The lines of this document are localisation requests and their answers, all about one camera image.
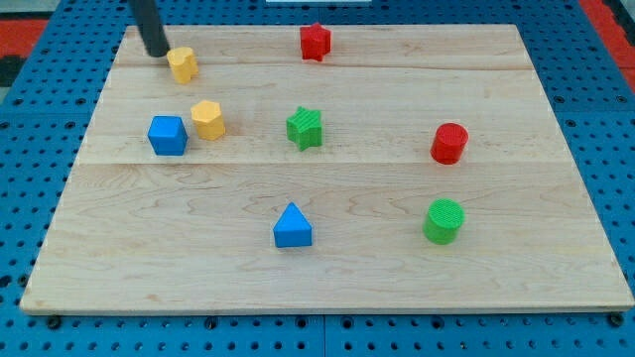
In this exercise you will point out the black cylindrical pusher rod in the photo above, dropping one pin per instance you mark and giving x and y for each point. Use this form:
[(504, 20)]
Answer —
[(150, 27)]

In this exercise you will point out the yellow heart block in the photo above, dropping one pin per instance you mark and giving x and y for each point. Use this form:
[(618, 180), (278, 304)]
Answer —
[(183, 64)]

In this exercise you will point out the blue cube block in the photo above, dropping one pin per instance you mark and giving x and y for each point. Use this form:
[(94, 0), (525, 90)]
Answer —
[(168, 135)]

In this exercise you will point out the yellow hexagon block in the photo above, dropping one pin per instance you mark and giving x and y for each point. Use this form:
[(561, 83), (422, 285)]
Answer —
[(208, 120)]

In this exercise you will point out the red star block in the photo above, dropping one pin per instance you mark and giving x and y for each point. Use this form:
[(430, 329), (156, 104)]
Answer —
[(315, 42)]

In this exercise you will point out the light wooden board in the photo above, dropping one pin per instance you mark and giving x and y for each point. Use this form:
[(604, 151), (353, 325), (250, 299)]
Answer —
[(140, 234)]

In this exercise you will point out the green star block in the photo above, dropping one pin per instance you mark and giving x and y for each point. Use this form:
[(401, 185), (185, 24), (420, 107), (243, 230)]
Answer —
[(304, 128)]

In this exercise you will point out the blue triangle block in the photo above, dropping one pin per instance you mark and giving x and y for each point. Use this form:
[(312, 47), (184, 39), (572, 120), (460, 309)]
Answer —
[(292, 229)]

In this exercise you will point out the red cylinder block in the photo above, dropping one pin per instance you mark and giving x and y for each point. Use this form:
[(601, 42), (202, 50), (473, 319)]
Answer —
[(448, 144)]

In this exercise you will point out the green cylinder block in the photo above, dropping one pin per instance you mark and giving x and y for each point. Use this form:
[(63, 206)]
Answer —
[(443, 221)]

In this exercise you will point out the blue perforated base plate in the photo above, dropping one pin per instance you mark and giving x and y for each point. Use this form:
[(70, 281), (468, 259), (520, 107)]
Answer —
[(45, 114)]

